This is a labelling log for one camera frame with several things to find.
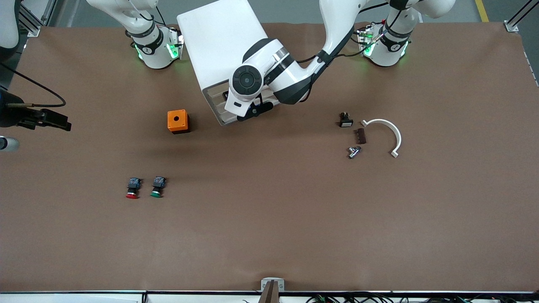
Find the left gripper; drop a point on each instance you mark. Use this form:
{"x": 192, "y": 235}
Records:
{"x": 225, "y": 95}

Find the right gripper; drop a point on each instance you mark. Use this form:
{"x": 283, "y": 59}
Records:
{"x": 9, "y": 114}

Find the green lit base connector box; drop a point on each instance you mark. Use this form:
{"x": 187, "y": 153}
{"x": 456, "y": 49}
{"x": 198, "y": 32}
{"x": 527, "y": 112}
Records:
{"x": 174, "y": 44}
{"x": 365, "y": 42}

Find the green mushroom push button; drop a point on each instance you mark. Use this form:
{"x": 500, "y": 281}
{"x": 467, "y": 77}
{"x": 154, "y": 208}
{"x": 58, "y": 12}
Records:
{"x": 158, "y": 187}

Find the aluminium frame post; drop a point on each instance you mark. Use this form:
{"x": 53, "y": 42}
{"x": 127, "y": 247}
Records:
{"x": 33, "y": 25}
{"x": 511, "y": 25}

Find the silver metal key switch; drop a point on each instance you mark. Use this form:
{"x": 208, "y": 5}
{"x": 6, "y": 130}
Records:
{"x": 354, "y": 152}

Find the white curved plastic bracket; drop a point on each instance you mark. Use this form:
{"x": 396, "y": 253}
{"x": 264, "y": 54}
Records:
{"x": 393, "y": 130}

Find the brown terminal block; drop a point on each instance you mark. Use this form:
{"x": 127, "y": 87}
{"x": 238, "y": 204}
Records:
{"x": 361, "y": 136}

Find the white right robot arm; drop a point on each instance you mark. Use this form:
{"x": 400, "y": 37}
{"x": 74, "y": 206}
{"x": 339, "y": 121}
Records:
{"x": 156, "y": 59}

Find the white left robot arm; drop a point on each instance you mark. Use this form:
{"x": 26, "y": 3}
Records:
{"x": 286, "y": 75}

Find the black square switch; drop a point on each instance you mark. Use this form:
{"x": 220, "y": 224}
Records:
{"x": 346, "y": 121}

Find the grey table edge bracket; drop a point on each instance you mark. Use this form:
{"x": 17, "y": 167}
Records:
{"x": 264, "y": 286}

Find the orange button enclosure box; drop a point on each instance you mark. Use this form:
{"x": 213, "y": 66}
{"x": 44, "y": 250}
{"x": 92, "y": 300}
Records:
{"x": 177, "y": 120}

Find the red mushroom push button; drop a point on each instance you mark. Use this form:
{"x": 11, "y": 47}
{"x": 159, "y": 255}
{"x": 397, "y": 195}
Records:
{"x": 133, "y": 187}

